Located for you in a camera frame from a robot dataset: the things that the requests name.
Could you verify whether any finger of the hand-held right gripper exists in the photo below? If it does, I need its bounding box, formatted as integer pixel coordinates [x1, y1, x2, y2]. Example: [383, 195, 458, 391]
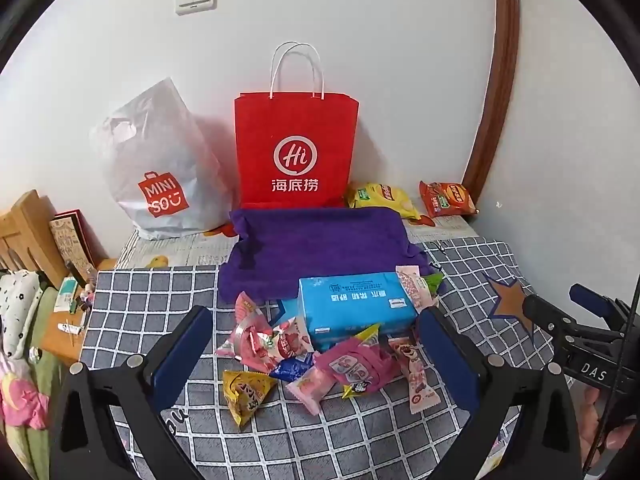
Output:
[522, 294, 576, 333]
[570, 283, 631, 321]

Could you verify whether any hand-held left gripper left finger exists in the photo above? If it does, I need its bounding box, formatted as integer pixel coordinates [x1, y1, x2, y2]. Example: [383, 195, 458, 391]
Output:
[47, 305, 213, 480]

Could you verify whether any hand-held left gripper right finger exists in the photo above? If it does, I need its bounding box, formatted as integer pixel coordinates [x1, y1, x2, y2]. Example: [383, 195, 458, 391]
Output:
[417, 306, 583, 480]

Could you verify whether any long pink bear packet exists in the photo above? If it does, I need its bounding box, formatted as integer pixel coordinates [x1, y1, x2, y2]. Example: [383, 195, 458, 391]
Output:
[389, 337, 441, 415]

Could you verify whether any pink strawberry print packet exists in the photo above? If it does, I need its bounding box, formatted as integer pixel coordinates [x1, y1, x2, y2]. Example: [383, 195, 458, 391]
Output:
[215, 322, 288, 373]

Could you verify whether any yellow triangular snack packet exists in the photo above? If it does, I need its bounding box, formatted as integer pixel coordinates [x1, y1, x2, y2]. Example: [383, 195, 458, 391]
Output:
[222, 370, 277, 430]

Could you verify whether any pink triangular snack packet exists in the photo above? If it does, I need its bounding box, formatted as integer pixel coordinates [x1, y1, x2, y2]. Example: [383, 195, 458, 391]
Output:
[234, 291, 275, 333]

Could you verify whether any pink white packet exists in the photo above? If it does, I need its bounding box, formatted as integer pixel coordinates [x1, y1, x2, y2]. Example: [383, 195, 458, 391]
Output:
[396, 265, 438, 311]

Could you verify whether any large pink snack packet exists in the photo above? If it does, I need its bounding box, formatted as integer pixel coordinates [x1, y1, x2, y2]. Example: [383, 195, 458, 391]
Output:
[315, 337, 408, 398]

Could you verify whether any small blue snack packet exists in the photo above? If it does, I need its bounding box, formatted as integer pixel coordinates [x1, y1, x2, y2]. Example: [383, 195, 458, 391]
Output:
[269, 357, 315, 382]

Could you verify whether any red pink snack packet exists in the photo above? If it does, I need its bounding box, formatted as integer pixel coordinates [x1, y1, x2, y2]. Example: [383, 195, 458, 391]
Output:
[272, 319, 316, 361]

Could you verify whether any pink candy packet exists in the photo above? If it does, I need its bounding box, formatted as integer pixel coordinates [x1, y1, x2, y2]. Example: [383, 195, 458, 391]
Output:
[286, 365, 333, 415]

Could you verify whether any purple cloth tray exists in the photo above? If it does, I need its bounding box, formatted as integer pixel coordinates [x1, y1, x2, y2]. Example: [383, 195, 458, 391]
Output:
[218, 206, 433, 303]

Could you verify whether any person's right hand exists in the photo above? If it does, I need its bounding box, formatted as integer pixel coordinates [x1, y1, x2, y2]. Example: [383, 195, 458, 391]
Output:
[582, 386, 640, 466]

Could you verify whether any grey checked blanket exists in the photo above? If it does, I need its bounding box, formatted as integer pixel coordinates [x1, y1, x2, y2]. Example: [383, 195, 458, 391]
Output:
[77, 237, 576, 480]

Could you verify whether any blue tissue pack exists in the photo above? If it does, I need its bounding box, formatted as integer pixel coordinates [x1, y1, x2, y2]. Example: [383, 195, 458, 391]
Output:
[298, 271, 418, 352]

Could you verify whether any wooden bedside table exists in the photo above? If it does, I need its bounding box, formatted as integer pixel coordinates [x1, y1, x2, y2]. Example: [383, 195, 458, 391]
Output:
[40, 258, 118, 366]

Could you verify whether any green white box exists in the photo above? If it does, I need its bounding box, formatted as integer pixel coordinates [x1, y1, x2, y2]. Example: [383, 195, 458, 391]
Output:
[56, 280, 81, 313]

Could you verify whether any green blanket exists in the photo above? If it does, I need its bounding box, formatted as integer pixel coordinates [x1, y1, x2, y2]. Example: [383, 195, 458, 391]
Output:
[0, 285, 66, 461]

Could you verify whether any orange chip bag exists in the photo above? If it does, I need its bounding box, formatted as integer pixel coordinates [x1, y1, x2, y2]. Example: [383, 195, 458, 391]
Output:
[419, 180, 477, 218]

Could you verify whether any patterned book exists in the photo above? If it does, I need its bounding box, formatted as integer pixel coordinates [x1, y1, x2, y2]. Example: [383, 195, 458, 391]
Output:
[48, 208, 108, 281]

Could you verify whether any white dotted cloth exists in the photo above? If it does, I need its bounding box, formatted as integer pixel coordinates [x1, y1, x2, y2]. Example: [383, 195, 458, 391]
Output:
[0, 270, 41, 358]

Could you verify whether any yellow chip bag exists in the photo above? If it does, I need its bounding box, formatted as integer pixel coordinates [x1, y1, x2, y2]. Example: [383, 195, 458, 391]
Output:
[346, 181, 422, 221]

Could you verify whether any white plastic bag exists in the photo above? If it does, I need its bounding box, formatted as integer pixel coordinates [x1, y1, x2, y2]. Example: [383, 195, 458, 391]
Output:
[89, 77, 236, 241]

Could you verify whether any red paper bag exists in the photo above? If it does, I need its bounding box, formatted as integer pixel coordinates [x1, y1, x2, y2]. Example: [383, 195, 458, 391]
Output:
[234, 41, 360, 208]

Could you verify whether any brown wooden door frame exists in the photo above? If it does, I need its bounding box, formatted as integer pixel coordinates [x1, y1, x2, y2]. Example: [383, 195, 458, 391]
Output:
[461, 0, 521, 217]

